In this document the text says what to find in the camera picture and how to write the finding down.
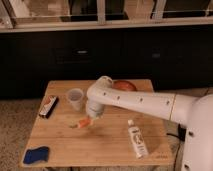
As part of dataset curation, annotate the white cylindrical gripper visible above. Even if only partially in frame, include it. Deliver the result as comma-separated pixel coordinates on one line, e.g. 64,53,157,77
85,100,104,127

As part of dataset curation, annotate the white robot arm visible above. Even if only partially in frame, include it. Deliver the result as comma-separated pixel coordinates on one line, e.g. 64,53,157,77
86,76,213,171

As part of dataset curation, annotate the white ceramic cup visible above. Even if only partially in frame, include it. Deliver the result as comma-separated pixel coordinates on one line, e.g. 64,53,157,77
66,88,84,111

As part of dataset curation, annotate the orange bowl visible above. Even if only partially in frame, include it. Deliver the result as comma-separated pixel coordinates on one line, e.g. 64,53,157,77
113,80,137,91

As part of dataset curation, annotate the white squeeze bottle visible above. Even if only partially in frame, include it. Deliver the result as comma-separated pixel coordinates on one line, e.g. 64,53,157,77
128,120,149,158

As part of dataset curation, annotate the blue sponge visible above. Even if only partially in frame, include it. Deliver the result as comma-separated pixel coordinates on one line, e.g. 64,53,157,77
23,146,49,164

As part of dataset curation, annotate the dark cabinet with drawers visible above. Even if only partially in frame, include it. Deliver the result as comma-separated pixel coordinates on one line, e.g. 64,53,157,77
0,26,213,99

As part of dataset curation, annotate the black power cable with adapter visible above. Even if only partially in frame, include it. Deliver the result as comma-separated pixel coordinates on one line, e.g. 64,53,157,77
166,123,186,168

